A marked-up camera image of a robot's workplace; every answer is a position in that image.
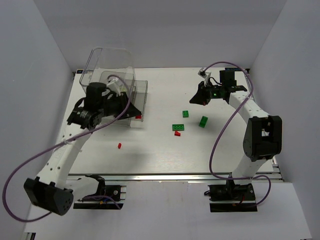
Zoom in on dark green square lego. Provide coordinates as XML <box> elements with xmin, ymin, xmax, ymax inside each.
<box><xmin>182</xmin><ymin>110</ymin><xmax>190</xmax><ymax>118</ymax></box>

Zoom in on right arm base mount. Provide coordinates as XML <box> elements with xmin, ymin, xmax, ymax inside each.
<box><xmin>204</xmin><ymin>183</ymin><xmax>258</xmax><ymax>213</ymax></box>

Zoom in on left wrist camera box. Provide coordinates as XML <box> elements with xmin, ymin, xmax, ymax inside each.
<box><xmin>106</xmin><ymin>76</ymin><xmax>127</xmax><ymax>95</ymax></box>

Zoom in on small red sloped lego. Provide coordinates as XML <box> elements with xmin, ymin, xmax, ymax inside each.
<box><xmin>174</xmin><ymin>131</ymin><xmax>181</xmax><ymax>137</ymax></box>

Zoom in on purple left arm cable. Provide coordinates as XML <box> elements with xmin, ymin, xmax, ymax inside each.
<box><xmin>1</xmin><ymin>74</ymin><xmax>131</xmax><ymax>223</ymax></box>

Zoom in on blue table label sticker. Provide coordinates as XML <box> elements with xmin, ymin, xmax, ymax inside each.
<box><xmin>224</xmin><ymin>67</ymin><xmax>242</xmax><ymax>72</ymax></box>

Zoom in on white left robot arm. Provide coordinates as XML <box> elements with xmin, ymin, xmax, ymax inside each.
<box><xmin>23</xmin><ymin>75</ymin><xmax>141</xmax><ymax>216</ymax></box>

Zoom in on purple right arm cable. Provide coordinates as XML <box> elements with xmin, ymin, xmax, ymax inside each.
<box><xmin>203</xmin><ymin>60</ymin><xmax>273</xmax><ymax>207</ymax></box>

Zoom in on clear plastic containers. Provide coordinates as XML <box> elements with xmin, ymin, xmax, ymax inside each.
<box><xmin>79</xmin><ymin>47</ymin><xmax>148</xmax><ymax>127</ymax></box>

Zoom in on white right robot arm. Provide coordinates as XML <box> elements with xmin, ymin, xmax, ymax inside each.
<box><xmin>189</xmin><ymin>68</ymin><xmax>283</xmax><ymax>186</ymax></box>

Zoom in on dark green rectangular lego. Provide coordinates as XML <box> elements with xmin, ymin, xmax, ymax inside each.
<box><xmin>172</xmin><ymin>124</ymin><xmax>185</xmax><ymax>132</ymax></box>

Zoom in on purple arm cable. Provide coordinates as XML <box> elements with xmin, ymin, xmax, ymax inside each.
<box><xmin>1</xmin><ymin>74</ymin><xmax>131</xmax><ymax>223</ymax></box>
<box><xmin>203</xmin><ymin>60</ymin><xmax>273</xmax><ymax>207</ymax></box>

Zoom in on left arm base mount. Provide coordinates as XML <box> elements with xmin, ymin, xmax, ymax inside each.
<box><xmin>71</xmin><ymin>174</ymin><xmax>127</xmax><ymax>210</ymax></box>

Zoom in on dark green stepped lego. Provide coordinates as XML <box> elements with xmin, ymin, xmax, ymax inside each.
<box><xmin>199</xmin><ymin>116</ymin><xmax>208</xmax><ymax>128</ymax></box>

